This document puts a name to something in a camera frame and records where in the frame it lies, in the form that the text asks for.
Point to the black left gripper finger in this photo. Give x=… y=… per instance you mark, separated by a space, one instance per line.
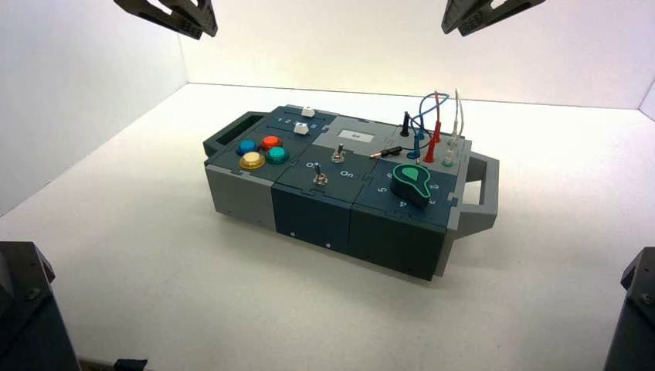
x=202 y=15
x=169 y=21

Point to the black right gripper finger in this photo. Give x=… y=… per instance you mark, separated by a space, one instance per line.
x=506 y=13
x=463 y=18

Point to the green push button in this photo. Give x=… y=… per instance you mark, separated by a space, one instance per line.
x=277 y=155

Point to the blue push button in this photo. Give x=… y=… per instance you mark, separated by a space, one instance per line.
x=247 y=147

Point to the red push button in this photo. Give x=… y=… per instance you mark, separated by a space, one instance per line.
x=271 y=142

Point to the yellow push button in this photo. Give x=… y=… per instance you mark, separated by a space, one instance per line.
x=252 y=161

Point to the clear white banana plug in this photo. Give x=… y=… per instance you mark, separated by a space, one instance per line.
x=454 y=130
x=448 y=152

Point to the black banana plug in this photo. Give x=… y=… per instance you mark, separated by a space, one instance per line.
x=405 y=125
x=388 y=151

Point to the blue banana plug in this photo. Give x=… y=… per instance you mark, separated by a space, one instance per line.
x=413 y=149

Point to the small white display screen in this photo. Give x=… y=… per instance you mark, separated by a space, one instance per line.
x=355 y=135

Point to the black and green rotary knob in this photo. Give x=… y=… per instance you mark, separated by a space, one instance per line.
x=412 y=187

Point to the grey and teal task box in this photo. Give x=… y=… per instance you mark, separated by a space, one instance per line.
x=307 y=215

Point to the small black block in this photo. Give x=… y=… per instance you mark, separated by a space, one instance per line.
x=130 y=365

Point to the metal toggle switch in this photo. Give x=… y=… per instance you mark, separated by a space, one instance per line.
x=320 y=178
x=338 y=154

